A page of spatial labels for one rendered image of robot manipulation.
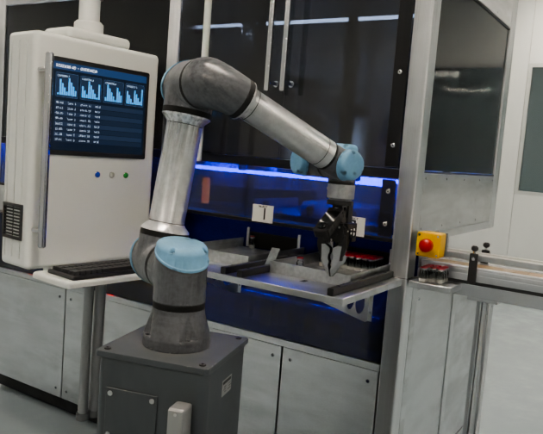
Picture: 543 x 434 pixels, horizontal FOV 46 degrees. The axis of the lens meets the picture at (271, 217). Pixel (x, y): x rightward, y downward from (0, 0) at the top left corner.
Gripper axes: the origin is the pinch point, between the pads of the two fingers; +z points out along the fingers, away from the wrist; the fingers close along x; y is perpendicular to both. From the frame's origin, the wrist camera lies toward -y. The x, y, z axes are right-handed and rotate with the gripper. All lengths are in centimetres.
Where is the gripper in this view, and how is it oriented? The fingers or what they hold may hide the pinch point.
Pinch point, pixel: (329, 272)
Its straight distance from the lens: 179.1
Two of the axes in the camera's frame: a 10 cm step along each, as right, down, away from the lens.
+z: -0.8, 9.9, 0.8
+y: 5.4, -0.2, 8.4
